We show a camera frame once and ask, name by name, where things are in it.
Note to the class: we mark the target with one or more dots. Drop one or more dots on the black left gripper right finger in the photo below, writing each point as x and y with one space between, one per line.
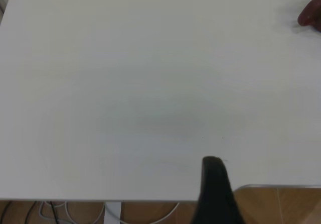
225 199

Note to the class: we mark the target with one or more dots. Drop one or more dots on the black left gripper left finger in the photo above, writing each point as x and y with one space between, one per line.
206 196

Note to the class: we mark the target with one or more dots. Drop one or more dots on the white table leg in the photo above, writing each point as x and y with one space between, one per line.
113 212

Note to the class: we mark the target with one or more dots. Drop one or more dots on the red ceramic mug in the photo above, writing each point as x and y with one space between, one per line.
311 10

